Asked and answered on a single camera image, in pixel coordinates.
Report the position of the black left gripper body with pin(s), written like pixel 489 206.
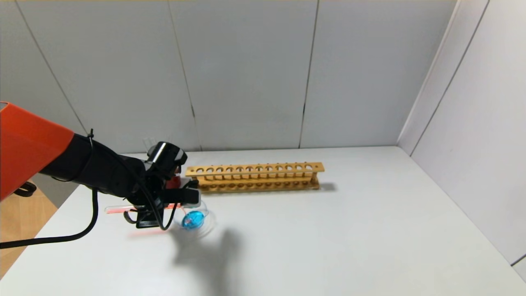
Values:
pixel 146 223

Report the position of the test tube with red pigment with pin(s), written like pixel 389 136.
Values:
pixel 117 209

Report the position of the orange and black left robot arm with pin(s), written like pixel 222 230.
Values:
pixel 33 148

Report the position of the wooden test tube rack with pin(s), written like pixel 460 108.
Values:
pixel 254 169

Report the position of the clear glass dish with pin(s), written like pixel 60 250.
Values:
pixel 193 222

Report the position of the dark red cup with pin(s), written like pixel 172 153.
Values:
pixel 174 183

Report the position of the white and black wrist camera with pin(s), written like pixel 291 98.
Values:
pixel 191 197

